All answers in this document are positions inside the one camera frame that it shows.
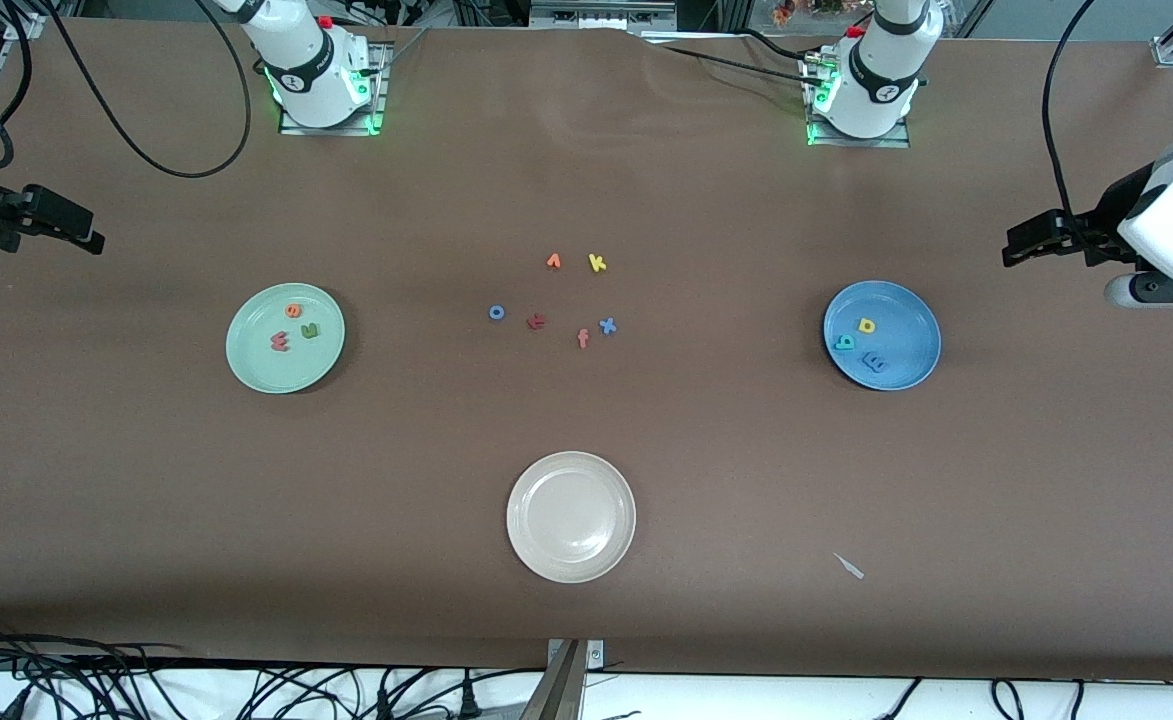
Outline blue plate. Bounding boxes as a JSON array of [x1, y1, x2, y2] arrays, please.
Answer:
[[822, 279, 943, 392]]

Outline green plate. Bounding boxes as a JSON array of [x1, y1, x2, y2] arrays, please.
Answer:
[[225, 282, 347, 395]]

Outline orange flowers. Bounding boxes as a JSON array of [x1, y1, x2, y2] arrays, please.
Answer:
[[770, 0, 847, 27]]

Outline brown table cover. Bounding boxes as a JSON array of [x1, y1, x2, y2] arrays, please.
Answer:
[[0, 15, 1173, 683]]

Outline grey power strip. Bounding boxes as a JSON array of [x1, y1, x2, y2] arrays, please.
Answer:
[[529, 0, 679, 33]]

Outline beige plate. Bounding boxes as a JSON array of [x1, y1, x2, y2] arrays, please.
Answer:
[[505, 451, 638, 585]]

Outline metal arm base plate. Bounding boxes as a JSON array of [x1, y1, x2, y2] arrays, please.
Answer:
[[278, 42, 389, 137], [804, 48, 913, 150]]

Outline black base cable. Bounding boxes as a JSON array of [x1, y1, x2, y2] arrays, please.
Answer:
[[736, 28, 817, 65], [661, 44, 819, 83]]

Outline grey base cable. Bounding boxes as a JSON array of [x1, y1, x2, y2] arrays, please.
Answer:
[[382, 27, 431, 73]]

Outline metal camera post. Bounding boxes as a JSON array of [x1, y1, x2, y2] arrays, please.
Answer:
[[521, 638, 607, 720]]

